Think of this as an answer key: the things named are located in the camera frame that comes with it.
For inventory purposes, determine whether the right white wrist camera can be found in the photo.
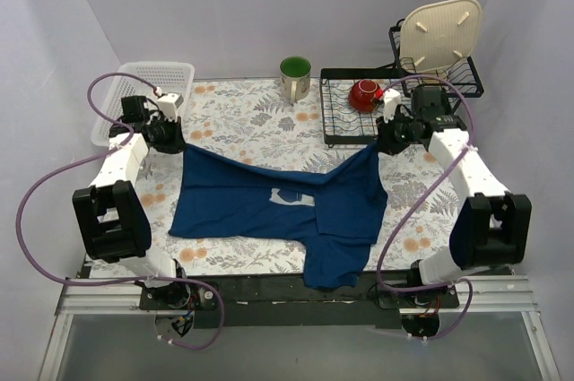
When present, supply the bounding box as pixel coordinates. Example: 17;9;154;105
382;88;402;124

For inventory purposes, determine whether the red bowl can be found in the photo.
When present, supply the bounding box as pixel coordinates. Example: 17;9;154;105
348;79;383;113

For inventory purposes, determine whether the cream square plastic lid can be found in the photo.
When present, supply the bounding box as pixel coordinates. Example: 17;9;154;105
399;0;483;74

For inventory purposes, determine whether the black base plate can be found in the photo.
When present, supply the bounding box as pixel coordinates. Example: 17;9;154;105
139;272;459;329

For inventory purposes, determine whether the blue t shirt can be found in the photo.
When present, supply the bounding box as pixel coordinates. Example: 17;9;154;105
170;145;387;290

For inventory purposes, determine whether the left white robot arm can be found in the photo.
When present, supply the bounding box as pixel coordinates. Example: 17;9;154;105
72;93;191;309

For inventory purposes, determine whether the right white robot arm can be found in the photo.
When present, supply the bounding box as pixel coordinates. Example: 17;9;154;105
373;82;532;307

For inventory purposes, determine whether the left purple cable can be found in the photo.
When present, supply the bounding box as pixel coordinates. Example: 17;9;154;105
14;72;226;351

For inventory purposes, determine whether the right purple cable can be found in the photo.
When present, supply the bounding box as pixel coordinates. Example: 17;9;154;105
374;74;474;342

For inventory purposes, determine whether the purple cable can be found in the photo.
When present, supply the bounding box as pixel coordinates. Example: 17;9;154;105
374;74;474;342
14;72;226;351

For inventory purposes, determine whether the white plastic basket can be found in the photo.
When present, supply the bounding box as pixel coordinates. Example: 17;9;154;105
91;61;195;149

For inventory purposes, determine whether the aluminium frame rail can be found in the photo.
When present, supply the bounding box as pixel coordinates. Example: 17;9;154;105
57;275;539;315

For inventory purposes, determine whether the black wire dish rack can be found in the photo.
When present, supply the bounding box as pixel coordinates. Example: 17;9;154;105
319;19;484;148

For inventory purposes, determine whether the green inside floral mug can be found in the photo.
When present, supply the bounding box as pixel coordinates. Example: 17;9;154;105
280;56;311;105

